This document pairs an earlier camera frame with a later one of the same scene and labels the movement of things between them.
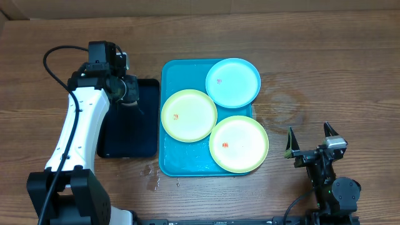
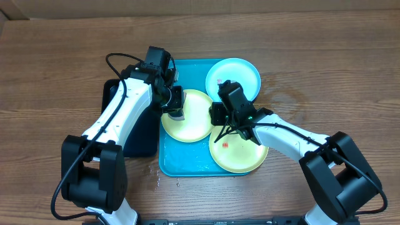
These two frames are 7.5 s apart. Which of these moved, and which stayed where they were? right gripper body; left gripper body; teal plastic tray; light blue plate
Moved: left gripper body; right gripper body
Stayed: light blue plate; teal plastic tray
